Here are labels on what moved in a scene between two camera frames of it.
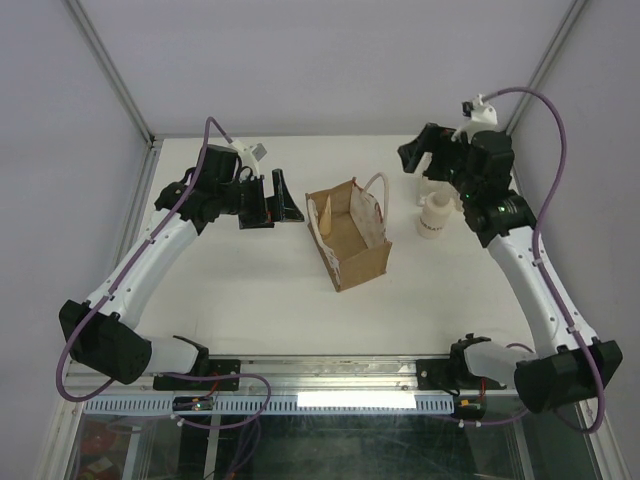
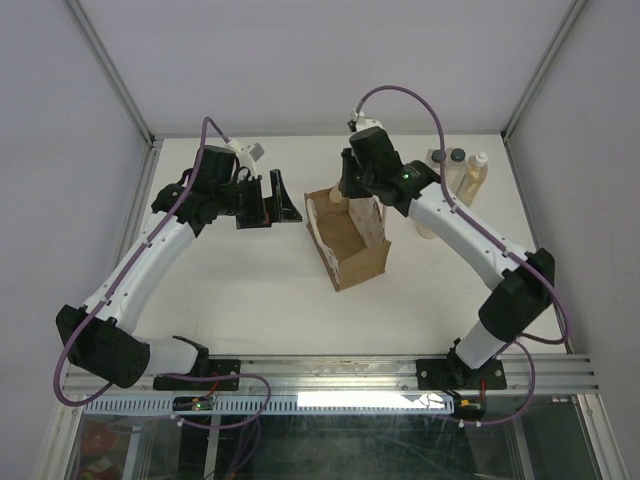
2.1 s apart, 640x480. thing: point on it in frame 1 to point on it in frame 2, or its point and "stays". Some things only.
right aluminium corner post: x=559 y=40 stays
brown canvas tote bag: x=349 y=222 stays
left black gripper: x=285 y=206 stays
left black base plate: x=216 y=368 stays
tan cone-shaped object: x=326 y=217 to x=335 y=195
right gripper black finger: x=411 y=154 to x=349 y=185
